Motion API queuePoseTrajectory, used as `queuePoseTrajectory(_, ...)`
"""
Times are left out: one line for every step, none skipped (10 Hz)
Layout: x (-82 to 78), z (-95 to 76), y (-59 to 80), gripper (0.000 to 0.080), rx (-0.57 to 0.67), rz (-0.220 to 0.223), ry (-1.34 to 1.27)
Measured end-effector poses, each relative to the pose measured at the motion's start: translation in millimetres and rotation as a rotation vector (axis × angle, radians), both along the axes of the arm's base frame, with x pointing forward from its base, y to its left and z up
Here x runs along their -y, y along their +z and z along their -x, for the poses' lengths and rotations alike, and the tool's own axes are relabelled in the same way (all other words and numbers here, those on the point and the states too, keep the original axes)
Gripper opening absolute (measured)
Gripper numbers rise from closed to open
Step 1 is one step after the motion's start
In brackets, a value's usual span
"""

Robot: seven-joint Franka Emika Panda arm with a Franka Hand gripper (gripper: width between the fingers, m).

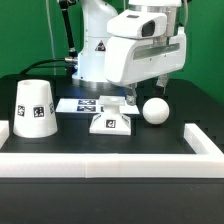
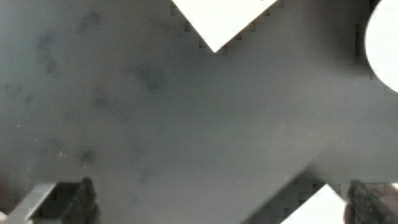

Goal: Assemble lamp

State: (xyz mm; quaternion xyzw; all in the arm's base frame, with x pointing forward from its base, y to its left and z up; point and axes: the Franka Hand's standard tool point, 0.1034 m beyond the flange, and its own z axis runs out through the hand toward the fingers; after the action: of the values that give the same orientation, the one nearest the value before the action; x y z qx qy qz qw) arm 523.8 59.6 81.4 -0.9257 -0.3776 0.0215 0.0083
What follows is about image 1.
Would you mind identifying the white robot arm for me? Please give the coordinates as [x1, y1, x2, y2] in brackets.
[72, 0, 188, 105]

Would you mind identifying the white lamp base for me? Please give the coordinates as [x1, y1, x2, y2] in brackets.
[89, 96, 131, 135]

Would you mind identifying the white marker sheet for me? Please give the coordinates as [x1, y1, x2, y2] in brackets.
[56, 98, 139, 114]

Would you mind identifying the black cable bundle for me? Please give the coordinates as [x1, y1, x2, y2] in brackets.
[19, 0, 79, 76]

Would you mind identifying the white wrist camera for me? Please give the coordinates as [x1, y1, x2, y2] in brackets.
[107, 10, 167, 39]

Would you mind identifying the white lamp bulb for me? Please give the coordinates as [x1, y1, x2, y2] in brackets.
[143, 98, 170, 125]

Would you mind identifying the white lamp shade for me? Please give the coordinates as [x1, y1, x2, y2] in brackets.
[13, 79, 58, 138]

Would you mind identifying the white U-shaped fence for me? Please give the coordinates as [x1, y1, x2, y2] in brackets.
[0, 123, 224, 178]

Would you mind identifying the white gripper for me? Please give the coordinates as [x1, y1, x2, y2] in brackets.
[104, 27, 186, 106]

